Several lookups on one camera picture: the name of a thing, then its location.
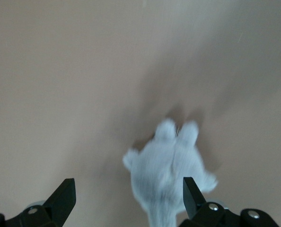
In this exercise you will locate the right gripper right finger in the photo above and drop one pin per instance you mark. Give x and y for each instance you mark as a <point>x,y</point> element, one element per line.
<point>209,217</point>

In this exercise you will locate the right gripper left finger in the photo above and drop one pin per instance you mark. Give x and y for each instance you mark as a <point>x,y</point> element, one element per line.
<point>53,208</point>

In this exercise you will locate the grey plush toy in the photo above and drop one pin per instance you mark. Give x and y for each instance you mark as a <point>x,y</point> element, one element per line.
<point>164,165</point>

